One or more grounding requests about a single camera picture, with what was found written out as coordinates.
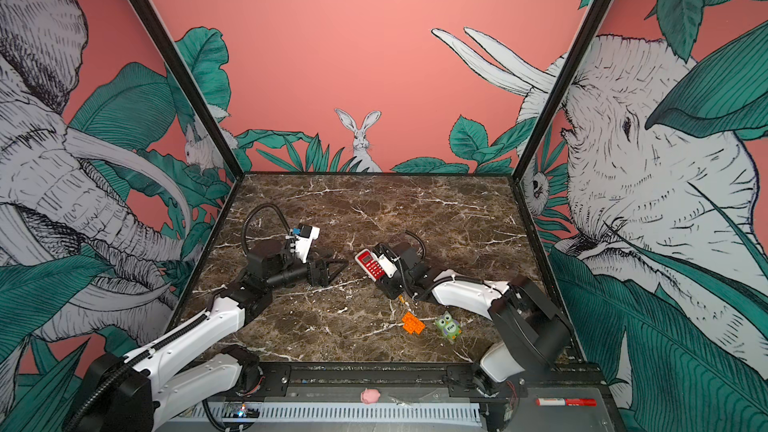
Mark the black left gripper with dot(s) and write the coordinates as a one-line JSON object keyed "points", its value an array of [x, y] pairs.
{"points": [[322, 279]]}

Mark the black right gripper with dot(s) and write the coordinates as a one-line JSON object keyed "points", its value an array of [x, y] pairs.
{"points": [[386, 287]]}

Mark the white red remote control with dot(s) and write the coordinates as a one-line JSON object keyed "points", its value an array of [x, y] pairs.
{"points": [[369, 262]]}

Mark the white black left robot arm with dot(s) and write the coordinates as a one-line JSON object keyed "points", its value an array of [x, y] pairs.
{"points": [[147, 386]]}

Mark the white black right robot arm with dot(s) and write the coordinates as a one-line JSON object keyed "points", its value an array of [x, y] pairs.
{"points": [[533, 330]]}

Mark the orange toy brick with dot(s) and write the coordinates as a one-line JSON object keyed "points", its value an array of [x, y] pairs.
{"points": [[412, 324]]}

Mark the red white marker pen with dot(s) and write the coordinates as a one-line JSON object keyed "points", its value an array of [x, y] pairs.
{"points": [[566, 402]]}

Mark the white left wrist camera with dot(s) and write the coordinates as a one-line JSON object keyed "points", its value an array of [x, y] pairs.
{"points": [[300, 241]]}

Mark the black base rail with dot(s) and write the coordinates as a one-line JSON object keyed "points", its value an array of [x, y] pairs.
{"points": [[384, 379]]}

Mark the white slotted cable duct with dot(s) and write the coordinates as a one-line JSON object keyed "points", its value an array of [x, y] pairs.
{"points": [[459, 414]]}

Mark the black corner frame post left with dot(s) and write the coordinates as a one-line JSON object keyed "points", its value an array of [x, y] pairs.
{"points": [[156, 29]]}

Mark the black corner frame post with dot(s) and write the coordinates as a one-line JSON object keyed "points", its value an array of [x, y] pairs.
{"points": [[591, 24], [156, 29]]}

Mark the black corner frame post right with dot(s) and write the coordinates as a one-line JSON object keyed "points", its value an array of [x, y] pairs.
{"points": [[591, 24]]}

